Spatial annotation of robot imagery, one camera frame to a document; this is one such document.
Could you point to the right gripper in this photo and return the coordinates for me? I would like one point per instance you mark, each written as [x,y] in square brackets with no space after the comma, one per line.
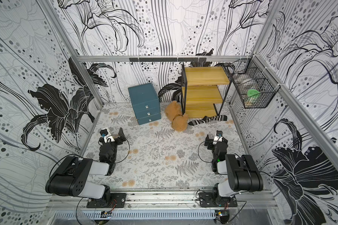
[216,143]

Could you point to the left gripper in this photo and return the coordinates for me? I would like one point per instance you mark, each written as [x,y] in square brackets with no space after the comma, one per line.
[122,137]

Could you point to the teal drawer cabinet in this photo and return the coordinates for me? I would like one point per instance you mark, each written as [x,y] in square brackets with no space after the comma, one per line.
[145,103]

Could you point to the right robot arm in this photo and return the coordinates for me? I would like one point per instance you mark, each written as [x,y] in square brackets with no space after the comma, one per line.
[241,171]

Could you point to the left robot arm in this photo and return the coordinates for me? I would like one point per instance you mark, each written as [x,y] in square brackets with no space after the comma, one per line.
[71,176]

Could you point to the striped sock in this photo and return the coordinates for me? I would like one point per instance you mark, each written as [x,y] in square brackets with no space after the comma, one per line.
[207,119]

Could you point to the brown teddy bear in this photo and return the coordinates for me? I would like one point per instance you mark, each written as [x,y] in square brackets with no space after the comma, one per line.
[179,120]

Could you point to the yellow wooden shelf rack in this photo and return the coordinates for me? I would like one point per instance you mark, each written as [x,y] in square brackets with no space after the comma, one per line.
[200,90]

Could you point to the green lidded cup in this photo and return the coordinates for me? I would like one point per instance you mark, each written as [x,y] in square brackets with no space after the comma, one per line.
[252,96]

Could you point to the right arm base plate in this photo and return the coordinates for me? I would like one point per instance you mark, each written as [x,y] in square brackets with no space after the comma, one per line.
[207,200]

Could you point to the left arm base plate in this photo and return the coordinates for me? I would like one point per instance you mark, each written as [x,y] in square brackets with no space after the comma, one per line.
[112,200]

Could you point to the black wire basket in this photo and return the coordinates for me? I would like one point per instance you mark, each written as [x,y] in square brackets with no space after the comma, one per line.
[248,74]

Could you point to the white slotted cable duct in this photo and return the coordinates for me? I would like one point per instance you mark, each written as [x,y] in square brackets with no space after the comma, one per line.
[138,214]

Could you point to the black bar on rail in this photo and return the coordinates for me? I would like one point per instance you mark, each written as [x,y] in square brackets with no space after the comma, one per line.
[167,59]

